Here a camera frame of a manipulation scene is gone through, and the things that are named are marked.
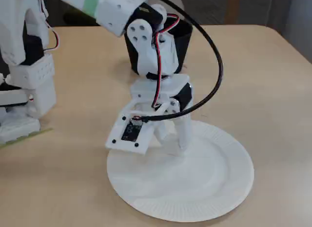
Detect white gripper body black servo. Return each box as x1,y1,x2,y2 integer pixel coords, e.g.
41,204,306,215
131,75,193,115

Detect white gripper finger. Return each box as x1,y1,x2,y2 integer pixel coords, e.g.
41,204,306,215
153,119,179,155
170,99,192,156

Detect black pot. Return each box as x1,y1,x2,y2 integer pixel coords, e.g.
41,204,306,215
123,18,194,75

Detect white paper plate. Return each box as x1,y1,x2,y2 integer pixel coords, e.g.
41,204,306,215
106,119,255,223

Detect yellow-green base board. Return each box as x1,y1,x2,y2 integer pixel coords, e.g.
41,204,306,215
0,127,53,149

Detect red black servo wire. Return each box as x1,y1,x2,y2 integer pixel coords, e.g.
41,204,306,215
151,14,181,108
36,0,60,52

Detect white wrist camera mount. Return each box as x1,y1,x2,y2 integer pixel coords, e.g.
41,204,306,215
104,100,169,155

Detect black camera cable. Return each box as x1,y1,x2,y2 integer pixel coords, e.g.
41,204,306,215
140,0,224,123

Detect brown wooden post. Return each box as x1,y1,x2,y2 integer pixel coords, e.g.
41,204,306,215
224,0,241,25

